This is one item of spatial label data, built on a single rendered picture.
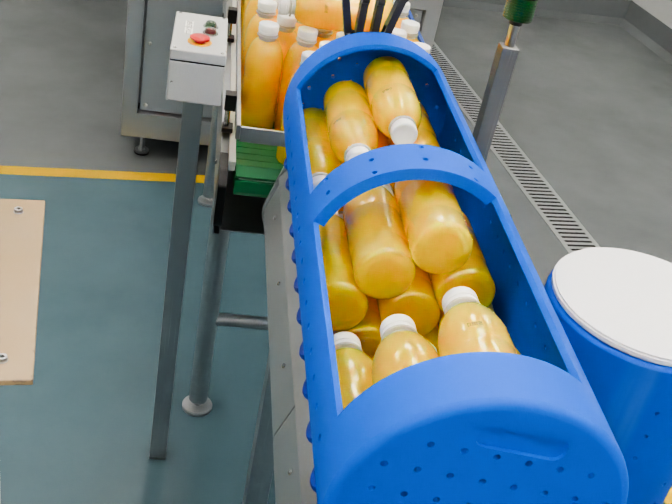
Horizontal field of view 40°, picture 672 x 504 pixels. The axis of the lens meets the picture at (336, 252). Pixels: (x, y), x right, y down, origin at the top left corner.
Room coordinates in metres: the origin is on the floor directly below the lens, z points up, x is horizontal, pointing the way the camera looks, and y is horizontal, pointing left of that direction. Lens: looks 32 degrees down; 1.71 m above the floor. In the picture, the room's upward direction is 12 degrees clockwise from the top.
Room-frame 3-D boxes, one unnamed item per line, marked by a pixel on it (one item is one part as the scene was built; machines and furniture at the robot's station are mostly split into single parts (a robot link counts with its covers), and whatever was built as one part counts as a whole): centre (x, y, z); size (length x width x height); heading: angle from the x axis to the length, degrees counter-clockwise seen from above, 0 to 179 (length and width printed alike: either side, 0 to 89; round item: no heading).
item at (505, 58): (1.93, -0.27, 0.55); 0.04 x 0.04 x 1.10; 11
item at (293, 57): (1.72, 0.14, 1.00); 0.07 x 0.07 x 0.20
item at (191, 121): (1.63, 0.33, 0.50); 0.04 x 0.04 x 1.00; 11
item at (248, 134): (1.57, 0.02, 0.96); 0.40 x 0.01 x 0.03; 101
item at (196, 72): (1.63, 0.33, 1.05); 0.20 x 0.10 x 0.10; 11
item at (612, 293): (1.13, -0.45, 1.03); 0.28 x 0.28 x 0.01
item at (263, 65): (1.70, 0.22, 1.00); 0.07 x 0.07 x 0.20
